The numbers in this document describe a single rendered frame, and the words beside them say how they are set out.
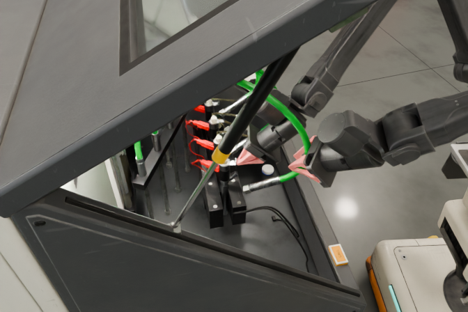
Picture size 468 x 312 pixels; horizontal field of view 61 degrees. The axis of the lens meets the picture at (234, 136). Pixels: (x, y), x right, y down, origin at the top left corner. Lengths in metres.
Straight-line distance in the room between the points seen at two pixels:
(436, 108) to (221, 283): 0.45
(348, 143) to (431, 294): 1.29
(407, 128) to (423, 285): 1.27
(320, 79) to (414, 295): 1.19
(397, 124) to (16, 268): 0.60
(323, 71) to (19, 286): 0.68
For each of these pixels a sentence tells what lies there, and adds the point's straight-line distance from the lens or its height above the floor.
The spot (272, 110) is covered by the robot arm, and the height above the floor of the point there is 1.29.
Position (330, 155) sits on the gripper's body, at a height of 1.30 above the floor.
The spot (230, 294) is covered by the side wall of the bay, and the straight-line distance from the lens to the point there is 0.76.
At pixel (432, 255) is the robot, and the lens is 2.00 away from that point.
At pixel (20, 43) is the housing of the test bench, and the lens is 0.72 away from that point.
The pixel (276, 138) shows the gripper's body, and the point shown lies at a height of 1.21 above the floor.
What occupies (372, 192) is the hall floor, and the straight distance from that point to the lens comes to 2.50.
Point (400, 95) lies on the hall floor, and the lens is 3.32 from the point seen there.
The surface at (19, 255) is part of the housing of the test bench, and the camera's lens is 0.60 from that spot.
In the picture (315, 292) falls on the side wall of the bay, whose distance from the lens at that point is 0.85.
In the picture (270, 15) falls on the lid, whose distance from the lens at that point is 0.36.
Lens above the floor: 1.82
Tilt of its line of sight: 43 degrees down
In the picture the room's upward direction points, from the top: 1 degrees clockwise
